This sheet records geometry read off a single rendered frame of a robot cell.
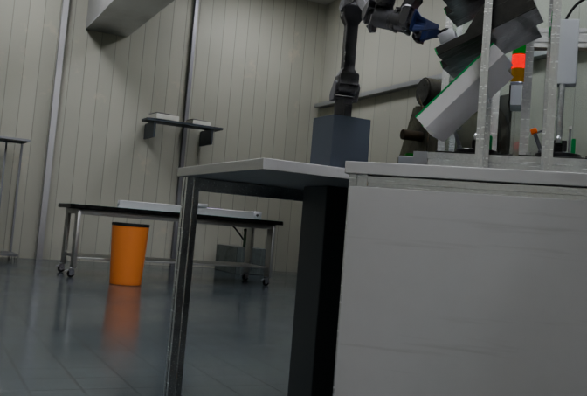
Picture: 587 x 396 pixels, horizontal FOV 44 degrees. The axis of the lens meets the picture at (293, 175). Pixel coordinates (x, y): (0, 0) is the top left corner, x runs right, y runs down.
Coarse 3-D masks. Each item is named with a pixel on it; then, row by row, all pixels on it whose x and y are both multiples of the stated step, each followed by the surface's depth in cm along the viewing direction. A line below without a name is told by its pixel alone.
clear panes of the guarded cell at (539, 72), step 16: (544, 0) 369; (576, 0) 364; (544, 16) 368; (576, 16) 364; (464, 32) 379; (544, 64) 366; (544, 80) 365; (576, 96) 360; (512, 112) 368; (576, 112) 360; (464, 128) 374; (512, 128) 368; (576, 128) 359; (448, 144) 358; (464, 144) 374; (512, 144) 367; (528, 144) 365; (576, 144) 358
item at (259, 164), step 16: (256, 160) 189; (272, 160) 186; (192, 176) 239; (208, 176) 232; (224, 176) 225; (240, 176) 219; (256, 176) 214; (272, 176) 208; (288, 176) 203; (304, 176) 198; (320, 176) 193; (336, 176) 195
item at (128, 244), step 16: (128, 224) 717; (144, 224) 750; (112, 240) 725; (128, 240) 717; (144, 240) 728; (112, 256) 723; (128, 256) 717; (144, 256) 732; (112, 272) 721; (128, 272) 717
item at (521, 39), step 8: (528, 32) 209; (536, 32) 211; (512, 40) 210; (520, 40) 212; (528, 40) 215; (504, 48) 215; (512, 48) 217; (472, 56) 212; (440, 64) 215; (456, 64) 214; (464, 64) 217; (448, 72) 219; (456, 72) 221
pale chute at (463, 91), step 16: (496, 48) 193; (496, 64) 194; (512, 64) 202; (464, 80) 196; (496, 80) 205; (448, 96) 197; (464, 96) 199; (432, 112) 199; (448, 112) 201; (432, 128) 203
